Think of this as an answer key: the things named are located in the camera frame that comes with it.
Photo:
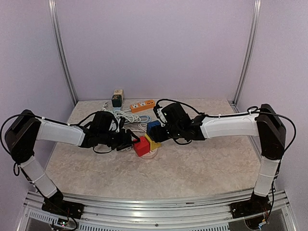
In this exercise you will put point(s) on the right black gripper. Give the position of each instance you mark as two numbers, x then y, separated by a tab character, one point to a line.
157	136

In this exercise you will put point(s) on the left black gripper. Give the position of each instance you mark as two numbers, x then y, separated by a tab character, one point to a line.
126	141

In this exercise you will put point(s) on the blue cube socket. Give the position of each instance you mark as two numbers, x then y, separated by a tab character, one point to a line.
151	125

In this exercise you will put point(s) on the yellow cube socket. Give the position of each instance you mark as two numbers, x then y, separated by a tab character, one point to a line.
153	145

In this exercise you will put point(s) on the red cube socket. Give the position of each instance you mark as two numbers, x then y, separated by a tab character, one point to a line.
142	147

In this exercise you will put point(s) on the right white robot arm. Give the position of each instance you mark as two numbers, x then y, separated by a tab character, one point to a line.
261	122

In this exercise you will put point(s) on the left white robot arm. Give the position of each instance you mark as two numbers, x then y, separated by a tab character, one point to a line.
27	128

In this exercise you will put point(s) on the white round socket base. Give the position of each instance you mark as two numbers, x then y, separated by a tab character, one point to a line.
150	155

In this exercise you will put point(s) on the dark green cube socket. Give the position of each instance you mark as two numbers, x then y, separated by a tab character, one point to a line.
117	101

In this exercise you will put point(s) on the beige cube socket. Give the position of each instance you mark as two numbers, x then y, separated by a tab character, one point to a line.
119	92

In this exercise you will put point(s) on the orange power strip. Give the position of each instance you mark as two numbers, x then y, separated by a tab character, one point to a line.
142	106

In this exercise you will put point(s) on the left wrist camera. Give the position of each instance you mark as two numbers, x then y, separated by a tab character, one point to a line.
117	124

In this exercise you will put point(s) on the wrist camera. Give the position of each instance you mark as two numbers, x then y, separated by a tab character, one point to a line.
159	114
117	124

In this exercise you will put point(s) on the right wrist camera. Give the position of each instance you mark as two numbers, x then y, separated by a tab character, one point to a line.
159	114

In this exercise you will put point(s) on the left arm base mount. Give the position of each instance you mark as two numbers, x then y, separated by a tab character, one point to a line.
64	208

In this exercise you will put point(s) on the front aluminium rail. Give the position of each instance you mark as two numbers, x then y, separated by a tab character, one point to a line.
188	213

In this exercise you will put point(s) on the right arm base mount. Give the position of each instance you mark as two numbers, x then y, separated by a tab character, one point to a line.
248	208

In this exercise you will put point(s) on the left aluminium frame post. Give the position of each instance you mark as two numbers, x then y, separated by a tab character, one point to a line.
61	52

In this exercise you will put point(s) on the aluminium frame post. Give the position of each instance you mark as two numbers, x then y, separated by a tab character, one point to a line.
249	51
61	52

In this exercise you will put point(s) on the right aluminium frame post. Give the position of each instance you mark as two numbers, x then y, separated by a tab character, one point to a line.
249	51

